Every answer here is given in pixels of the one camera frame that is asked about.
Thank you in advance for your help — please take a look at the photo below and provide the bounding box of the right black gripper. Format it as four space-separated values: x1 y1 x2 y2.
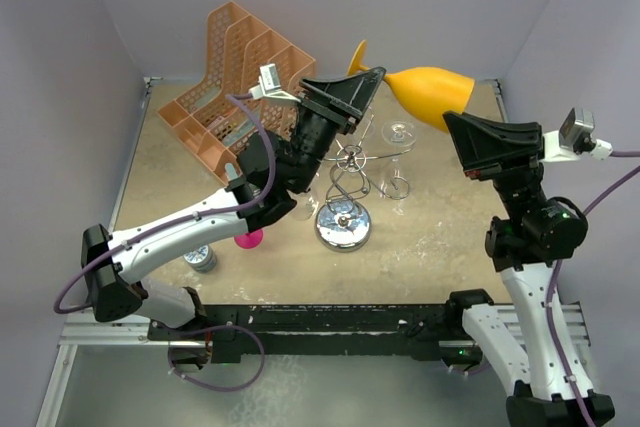
441 107 544 224

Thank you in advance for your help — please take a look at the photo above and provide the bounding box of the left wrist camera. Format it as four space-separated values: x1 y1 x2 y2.
248 63 300 107

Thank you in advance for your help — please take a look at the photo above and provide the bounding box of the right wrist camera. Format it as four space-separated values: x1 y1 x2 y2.
542 108 613 163

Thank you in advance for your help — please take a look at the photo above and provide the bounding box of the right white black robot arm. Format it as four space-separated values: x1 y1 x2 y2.
443 109 615 426

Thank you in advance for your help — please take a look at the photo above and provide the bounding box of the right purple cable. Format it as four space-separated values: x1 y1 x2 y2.
544 149 640 427

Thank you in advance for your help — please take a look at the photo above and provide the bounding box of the chrome wine glass rack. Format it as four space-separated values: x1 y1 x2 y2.
314 114 388 253

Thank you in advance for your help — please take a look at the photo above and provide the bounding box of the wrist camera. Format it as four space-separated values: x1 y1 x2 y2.
542 108 613 163
248 63 300 107

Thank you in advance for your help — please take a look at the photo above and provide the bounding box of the orange plastic file organizer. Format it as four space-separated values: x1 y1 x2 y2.
158 1 316 184

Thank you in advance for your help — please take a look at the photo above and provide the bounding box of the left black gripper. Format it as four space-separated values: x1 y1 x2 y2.
289 68 384 193

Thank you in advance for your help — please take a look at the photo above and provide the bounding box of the clear round wine glass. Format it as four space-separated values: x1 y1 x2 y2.
290 183 320 221

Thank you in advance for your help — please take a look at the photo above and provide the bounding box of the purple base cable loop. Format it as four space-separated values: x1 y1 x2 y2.
167 321 267 392

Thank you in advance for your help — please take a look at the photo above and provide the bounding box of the clear champagne flute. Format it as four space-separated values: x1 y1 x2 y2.
377 120 417 201

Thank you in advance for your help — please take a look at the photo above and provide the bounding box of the small round tin can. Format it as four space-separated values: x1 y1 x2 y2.
183 245 217 274

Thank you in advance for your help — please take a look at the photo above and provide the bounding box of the black base frame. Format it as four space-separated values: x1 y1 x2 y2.
148 289 493 363

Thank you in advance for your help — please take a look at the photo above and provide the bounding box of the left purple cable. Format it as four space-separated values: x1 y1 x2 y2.
53 91 279 316

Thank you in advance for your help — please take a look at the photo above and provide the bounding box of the pink plastic goblet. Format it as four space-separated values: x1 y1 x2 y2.
234 229 264 250

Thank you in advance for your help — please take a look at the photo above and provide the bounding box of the yellow plastic goblet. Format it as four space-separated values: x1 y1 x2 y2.
347 39 475 136

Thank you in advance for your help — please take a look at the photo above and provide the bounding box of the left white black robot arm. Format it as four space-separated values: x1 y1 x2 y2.
81 64 386 339

